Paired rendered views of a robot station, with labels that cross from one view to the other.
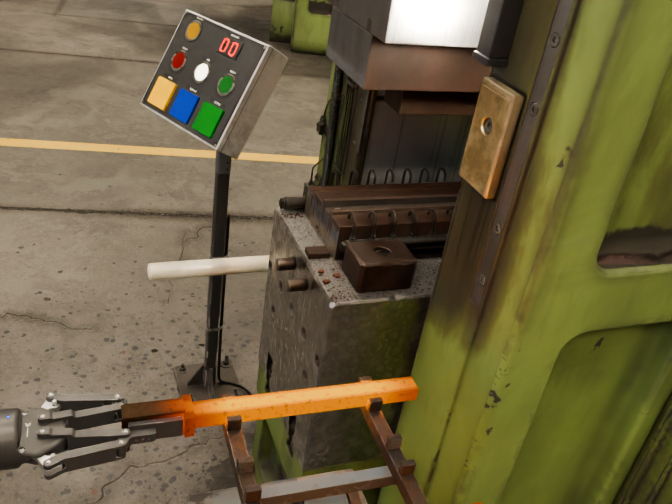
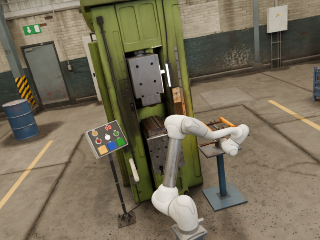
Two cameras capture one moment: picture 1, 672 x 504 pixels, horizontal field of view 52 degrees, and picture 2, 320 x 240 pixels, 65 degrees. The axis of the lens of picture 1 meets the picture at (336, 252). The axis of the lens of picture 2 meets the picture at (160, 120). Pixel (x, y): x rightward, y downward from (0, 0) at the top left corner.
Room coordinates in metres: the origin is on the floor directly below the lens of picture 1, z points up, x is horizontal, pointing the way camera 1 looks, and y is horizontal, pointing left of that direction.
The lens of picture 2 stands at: (0.58, 2.53, 2.03)
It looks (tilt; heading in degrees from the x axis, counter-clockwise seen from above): 20 degrees down; 285
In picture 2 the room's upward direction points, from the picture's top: 10 degrees counter-clockwise
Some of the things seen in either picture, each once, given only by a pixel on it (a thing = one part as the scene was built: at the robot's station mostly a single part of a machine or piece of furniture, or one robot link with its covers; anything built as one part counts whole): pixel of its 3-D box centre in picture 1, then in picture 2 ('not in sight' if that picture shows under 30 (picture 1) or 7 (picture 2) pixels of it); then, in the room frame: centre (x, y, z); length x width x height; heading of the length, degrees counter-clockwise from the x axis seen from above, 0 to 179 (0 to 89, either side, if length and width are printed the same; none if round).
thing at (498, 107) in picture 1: (489, 138); (176, 95); (1.05, -0.21, 1.27); 0.09 x 0.02 x 0.17; 25
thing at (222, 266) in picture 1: (231, 265); (134, 169); (1.55, 0.27, 0.62); 0.44 x 0.05 x 0.05; 115
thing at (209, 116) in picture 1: (209, 120); (120, 142); (1.59, 0.36, 1.01); 0.07 x 0.05 x 0.07; 50
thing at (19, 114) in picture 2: not in sight; (21, 119); (5.39, -2.55, 0.44); 0.59 x 0.59 x 0.88
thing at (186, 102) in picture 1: (185, 106); (111, 145); (1.65, 0.44, 1.01); 0.07 x 0.05 x 0.07; 50
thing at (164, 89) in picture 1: (163, 93); (102, 150); (1.72, 0.51, 1.01); 0.07 x 0.05 x 0.07; 50
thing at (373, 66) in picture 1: (446, 51); (147, 95); (1.37, -0.15, 1.32); 0.42 x 0.20 x 0.10; 115
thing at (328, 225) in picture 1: (410, 213); (153, 125); (1.37, -0.15, 0.96); 0.42 x 0.20 x 0.09; 115
